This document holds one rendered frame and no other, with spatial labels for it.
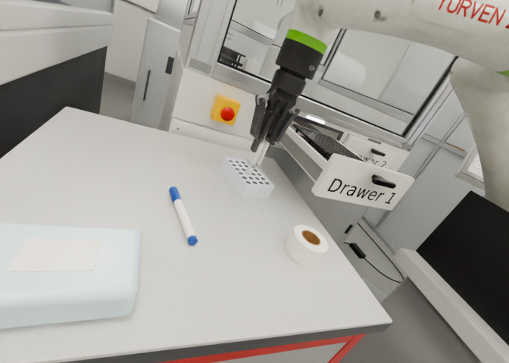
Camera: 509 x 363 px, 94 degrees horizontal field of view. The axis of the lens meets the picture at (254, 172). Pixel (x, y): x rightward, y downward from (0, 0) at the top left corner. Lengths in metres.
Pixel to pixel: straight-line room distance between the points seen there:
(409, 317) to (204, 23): 0.93
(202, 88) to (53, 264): 0.57
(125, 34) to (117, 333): 3.89
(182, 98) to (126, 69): 3.36
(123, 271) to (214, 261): 0.14
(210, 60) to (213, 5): 0.13
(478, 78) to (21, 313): 0.84
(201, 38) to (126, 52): 3.37
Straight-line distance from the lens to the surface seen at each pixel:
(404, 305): 0.83
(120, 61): 4.11
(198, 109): 0.77
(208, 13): 0.74
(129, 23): 4.04
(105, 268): 0.30
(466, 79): 0.78
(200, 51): 0.74
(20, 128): 0.88
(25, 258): 0.32
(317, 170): 0.62
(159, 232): 0.41
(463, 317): 0.71
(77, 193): 0.46
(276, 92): 0.56
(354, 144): 1.03
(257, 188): 0.56
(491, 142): 0.85
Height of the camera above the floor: 1.04
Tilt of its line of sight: 24 degrees down
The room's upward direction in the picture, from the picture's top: 24 degrees clockwise
